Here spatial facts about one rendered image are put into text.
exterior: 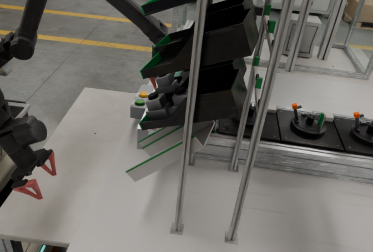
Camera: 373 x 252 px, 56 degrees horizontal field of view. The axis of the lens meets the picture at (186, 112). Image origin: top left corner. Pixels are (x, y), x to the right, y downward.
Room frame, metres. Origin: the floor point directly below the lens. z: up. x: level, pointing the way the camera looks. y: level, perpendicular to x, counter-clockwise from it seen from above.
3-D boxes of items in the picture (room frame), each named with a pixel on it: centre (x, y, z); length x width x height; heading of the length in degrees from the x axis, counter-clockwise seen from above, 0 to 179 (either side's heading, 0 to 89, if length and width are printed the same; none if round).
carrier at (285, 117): (1.21, -0.51, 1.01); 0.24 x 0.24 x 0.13; 86
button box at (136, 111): (1.35, 0.20, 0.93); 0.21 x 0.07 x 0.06; 176
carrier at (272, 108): (1.23, -0.26, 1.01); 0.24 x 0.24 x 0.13; 86
